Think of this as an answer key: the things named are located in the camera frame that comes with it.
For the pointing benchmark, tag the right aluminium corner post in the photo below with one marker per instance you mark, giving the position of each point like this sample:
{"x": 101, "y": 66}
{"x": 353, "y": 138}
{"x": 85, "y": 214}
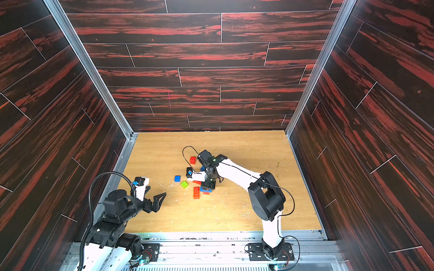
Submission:
{"x": 335, "y": 32}

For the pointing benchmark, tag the red long lego upright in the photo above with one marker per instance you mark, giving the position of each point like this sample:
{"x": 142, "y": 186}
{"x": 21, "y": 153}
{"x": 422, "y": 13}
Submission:
{"x": 196, "y": 192}

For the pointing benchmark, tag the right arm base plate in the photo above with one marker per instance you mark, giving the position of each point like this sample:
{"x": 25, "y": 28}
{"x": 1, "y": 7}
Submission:
{"x": 263, "y": 252}

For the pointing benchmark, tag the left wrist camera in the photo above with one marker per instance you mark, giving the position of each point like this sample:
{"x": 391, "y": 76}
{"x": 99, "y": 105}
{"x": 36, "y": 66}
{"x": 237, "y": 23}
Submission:
{"x": 138, "y": 183}

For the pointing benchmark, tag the aluminium front rail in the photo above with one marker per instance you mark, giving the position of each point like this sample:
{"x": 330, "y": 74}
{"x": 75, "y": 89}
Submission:
{"x": 227, "y": 251}

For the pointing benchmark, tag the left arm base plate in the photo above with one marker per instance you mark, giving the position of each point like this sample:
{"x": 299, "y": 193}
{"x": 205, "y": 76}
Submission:
{"x": 150, "y": 253}

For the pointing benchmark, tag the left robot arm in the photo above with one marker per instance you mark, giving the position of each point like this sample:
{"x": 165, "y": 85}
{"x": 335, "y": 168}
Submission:
{"x": 106, "y": 246}

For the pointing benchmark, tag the aluminium corner post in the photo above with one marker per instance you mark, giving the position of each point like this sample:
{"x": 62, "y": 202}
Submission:
{"x": 77, "y": 46}
{"x": 335, "y": 32}

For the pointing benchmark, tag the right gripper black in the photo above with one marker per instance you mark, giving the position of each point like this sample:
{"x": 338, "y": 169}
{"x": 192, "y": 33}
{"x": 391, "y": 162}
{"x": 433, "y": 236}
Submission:
{"x": 208, "y": 183}

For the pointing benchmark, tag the left aluminium corner post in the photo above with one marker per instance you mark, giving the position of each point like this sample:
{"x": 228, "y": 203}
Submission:
{"x": 77, "y": 46}

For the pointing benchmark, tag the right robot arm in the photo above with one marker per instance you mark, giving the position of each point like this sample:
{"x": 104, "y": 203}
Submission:
{"x": 265, "y": 194}

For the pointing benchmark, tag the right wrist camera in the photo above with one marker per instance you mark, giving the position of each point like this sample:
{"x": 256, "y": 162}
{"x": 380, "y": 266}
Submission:
{"x": 195, "y": 176}

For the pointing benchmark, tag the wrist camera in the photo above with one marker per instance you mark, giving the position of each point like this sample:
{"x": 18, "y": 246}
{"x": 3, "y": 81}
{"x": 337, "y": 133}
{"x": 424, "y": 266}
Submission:
{"x": 138, "y": 183}
{"x": 195, "y": 176}

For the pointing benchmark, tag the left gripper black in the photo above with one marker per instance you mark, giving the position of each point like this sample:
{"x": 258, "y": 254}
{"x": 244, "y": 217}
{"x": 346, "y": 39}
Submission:
{"x": 156, "y": 205}

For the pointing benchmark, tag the green square lego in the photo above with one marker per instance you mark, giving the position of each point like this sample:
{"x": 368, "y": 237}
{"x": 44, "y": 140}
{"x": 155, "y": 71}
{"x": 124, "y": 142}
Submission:
{"x": 184, "y": 184}

